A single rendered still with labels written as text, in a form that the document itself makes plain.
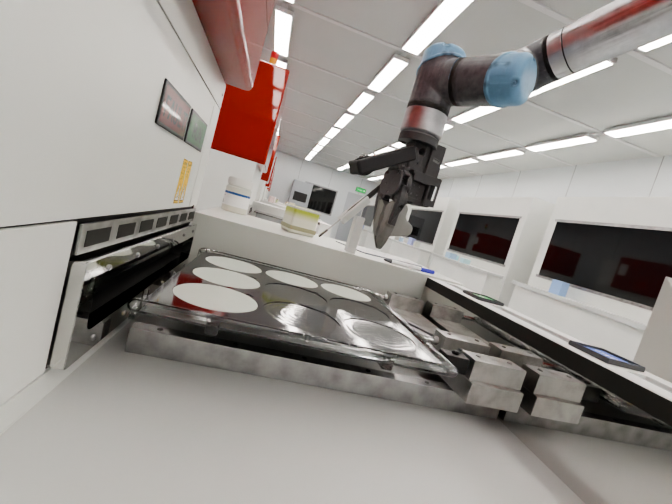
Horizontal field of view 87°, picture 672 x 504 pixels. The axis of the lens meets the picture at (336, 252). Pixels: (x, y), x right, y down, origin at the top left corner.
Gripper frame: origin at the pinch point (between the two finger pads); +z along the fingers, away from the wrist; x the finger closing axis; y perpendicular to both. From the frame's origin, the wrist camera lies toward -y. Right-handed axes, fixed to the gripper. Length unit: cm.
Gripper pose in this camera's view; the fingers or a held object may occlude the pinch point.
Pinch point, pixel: (376, 241)
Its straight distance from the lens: 66.0
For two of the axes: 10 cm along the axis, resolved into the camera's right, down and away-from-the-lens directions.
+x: -3.3, -2.0, 9.2
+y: 9.0, 2.2, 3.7
